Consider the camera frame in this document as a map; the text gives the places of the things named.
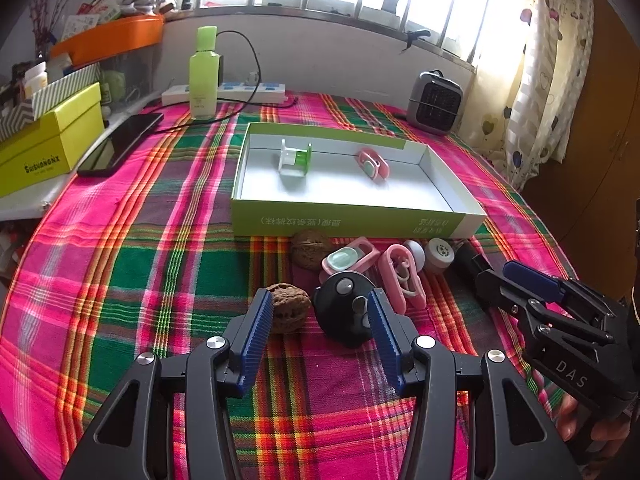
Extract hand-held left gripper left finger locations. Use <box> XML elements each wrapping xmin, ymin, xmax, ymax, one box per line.
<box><xmin>60</xmin><ymin>287</ymin><xmax>275</xmax><ymax>480</ymax></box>

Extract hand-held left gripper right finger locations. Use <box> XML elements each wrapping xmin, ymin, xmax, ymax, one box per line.
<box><xmin>367</xmin><ymin>287</ymin><xmax>583</xmax><ymax>480</ymax></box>

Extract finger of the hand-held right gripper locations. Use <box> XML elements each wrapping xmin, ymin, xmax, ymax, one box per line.
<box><xmin>474</xmin><ymin>269</ymin><xmax>617</xmax><ymax>346</ymax></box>
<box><xmin>502</xmin><ymin>260</ymin><xmax>626</xmax><ymax>331</ymax></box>

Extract brown walnut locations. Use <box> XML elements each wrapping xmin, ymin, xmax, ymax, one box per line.
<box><xmin>264</xmin><ymin>283</ymin><xmax>313</xmax><ymax>335</ymax></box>
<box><xmin>291</xmin><ymin>229</ymin><xmax>331</xmax><ymax>272</ymax></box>

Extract black rectangular holder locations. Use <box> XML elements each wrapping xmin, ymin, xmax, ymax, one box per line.
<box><xmin>452</xmin><ymin>240</ymin><xmax>493</xmax><ymax>293</ymax></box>

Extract black oval two-button device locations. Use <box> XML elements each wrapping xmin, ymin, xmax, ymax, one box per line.
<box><xmin>313</xmin><ymin>271</ymin><xmax>381</xmax><ymax>348</ymax></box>

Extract pink clip with white hook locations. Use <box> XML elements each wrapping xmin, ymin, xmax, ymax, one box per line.
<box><xmin>378</xmin><ymin>244</ymin><xmax>427</xmax><ymax>315</ymax></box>

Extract white round perforated cap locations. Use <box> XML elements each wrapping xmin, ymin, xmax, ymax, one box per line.
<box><xmin>425</xmin><ymin>237</ymin><xmax>456</xmax><ymax>275</ymax></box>

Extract white mushroom knob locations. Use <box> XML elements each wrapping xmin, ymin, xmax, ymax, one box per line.
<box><xmin>402</xmin><ymin>240</ymin><xmax>427</xmax><ymax>273</ymax></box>

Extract green white cardboard box tray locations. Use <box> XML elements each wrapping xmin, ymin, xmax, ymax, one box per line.
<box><xmin>230</xmin><ymin>121</ymin><xmax>488</xmax><ymax>238</ymax></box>

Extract pink plastic clip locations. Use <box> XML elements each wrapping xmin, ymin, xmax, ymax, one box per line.
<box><xmin>355</xmin><ymin>147</ymin><xmax>390</xmax><ymax>181</ymax></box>

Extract white green knob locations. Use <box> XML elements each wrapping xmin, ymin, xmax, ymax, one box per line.
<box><xmin>277</xmin><ymin>139</ymin><xmax>313</xmax><ymax>178</ymax></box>

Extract person's right hand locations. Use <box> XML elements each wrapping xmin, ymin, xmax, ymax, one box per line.
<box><xmin>557</xmin><ymin>392</ymin><xmax>633</xmax><ymax>461</ymax></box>

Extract pink green plaid tablecloth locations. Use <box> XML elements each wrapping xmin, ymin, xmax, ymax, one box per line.
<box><xmin>0</xmin><ymin>91</ymin><xmax>601</xmax><ymax>480</ymax></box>

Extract brown wooden cabinet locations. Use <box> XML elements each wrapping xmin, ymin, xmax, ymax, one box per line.
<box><xmin>520</xmin><ymin>0</ymin><xmax>640</xmax><ymax>301</ymax></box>

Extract heart print curtain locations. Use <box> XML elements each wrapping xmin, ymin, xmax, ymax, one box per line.
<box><xmin>470</xmin><ymin>0</ymin><xmax>596</xmax><ymax>191</ymax></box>

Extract small grey heater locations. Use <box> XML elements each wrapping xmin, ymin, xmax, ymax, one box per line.
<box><xmin>406</xmin><ymin>70</ymin><xmax>463</xmax><ymax>136</ymax></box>

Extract black smartphone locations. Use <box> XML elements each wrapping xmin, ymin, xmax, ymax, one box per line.
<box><xmin>76</xmin><ymin>112</ymin><xmax>165</xmax><ymax>178</ymax></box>

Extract white blue power strip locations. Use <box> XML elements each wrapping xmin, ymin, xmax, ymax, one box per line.
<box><xmin>161</xmin><ymin>81</ymin><xmax>288</xmax><ymax>107</ymax></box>

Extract light green bottle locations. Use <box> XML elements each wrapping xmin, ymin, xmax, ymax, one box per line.
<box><xmin>189</xmin><ymin>26</ymin><xmax>221</xmax><ymax>120</ymax></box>

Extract yellow-green cardboard box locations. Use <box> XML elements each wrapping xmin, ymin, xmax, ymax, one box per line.
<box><xmin>0</xmin><ymin>82</ymin><xmax>106</xmax><ymax>198</ymax></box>

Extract green pouch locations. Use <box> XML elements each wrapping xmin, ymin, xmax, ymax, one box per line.
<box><xmin>102</xmin><ymin>70</ymin><xmax>126</xmax><ymax>103</ymax></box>

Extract grey white striped box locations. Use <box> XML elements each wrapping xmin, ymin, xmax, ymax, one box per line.
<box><xmin>0</xmin><ymin>62</ymin><xmax>103</xmax><ymax>143</ymax></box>

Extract orange plastic tray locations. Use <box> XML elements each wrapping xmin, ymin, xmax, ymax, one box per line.
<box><xmin>49</xmin><ymin>14</ymin><xmax>165</xmax><ymax>68</ymax></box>

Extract paper cards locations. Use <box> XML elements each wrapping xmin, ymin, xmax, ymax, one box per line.
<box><xmin>60</xmin><ymin>2</ymin><xmax>123</xmax><ymax>43</ymax></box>

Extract dried red branches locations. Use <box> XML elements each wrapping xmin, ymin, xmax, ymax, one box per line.
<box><xmin>27</xmin><ymin>0</ymin><xmax>81</xmax><ymax>61</ymax></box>

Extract black window handle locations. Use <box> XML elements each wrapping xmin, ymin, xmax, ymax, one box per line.
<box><xmin>402</xmin><ymin>29</ymin><xmax>432</xmax><ymax>55</ymax></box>

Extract black power adapter with cable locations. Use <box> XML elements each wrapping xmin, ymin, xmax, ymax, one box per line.
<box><xmin>150</xmin><ymin>30</ymin><xmax>301</xmax><ymax>136</ymax></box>

